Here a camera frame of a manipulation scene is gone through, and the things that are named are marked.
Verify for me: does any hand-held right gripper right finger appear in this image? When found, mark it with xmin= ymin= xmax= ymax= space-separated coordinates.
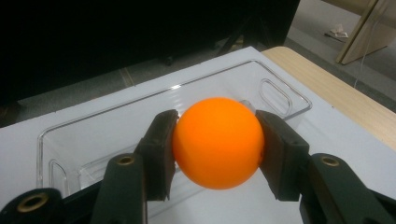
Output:
xmin=254 ymin=109 xmax=396 ymax=224

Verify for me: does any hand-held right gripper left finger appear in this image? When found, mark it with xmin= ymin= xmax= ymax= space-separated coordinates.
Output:
xmin=89 ymin=108 xmax=180 ymax=224

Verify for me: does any clear plastic tray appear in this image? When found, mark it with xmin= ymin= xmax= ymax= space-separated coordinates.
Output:
xmin=35 ymin=59 xmax=314 ymax=220

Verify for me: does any orange ball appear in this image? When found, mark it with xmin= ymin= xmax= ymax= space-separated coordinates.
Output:
xmin=171 ymin=96 xmax=266 ymax=191

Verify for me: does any black metal stand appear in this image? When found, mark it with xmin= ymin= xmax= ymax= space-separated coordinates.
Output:
xmin=213 ymin=13 xmax=261 ymax=58

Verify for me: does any crumpled white paper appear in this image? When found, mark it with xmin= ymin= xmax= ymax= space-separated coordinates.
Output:
xmin=324 ymin=23 xmax=349 ymax=40

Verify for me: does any light wooden shelf unit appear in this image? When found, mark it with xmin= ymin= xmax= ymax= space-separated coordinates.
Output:
xmin=321 ymin=0 xmax=396 ymax=66

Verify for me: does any white floor cable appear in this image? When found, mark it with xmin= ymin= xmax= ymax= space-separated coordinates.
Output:
xmin=354 ymin=12 xmax=379 ymax=89

